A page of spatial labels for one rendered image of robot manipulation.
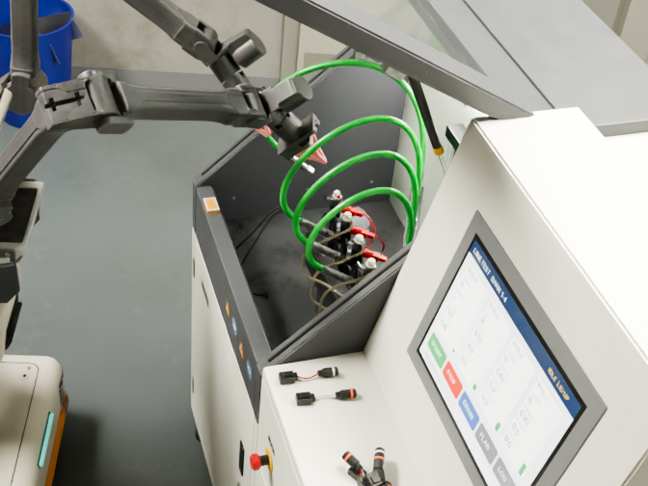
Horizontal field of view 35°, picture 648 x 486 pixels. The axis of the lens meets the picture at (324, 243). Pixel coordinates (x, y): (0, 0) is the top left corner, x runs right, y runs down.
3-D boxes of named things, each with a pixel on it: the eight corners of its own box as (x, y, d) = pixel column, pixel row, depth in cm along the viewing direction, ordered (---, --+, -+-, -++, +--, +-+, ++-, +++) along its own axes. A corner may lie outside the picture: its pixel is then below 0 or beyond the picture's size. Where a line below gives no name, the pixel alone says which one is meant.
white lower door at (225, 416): (190, 404, 317) (191, 232, 274) (198, 403, 318) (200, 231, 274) (240, 589, 271) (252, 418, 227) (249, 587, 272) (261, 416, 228)
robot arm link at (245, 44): (195, 33, 233) (189, 48, 226) (234, 3, 229) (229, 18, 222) (229, 72, 239) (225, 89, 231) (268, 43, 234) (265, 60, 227)
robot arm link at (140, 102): (70, 82, 185) (90, 137, 183) (88, 65, 182) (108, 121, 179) (239, 91, 218) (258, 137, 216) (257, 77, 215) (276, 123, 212)
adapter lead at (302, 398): (296, 406, 206) (297, 399, 204) (294, 398, 207) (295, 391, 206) (356, 400, 208) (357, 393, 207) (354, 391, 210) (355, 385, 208)
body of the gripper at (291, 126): (318, 134, 219) (295, 113, 216) (283, 160, 224) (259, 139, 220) (318, 117, 224) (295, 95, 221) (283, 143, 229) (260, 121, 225)
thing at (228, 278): (195, 234, 272) (196, 186, 262) (211, 232, 274) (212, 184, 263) (253, 412, 228) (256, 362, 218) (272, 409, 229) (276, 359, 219)
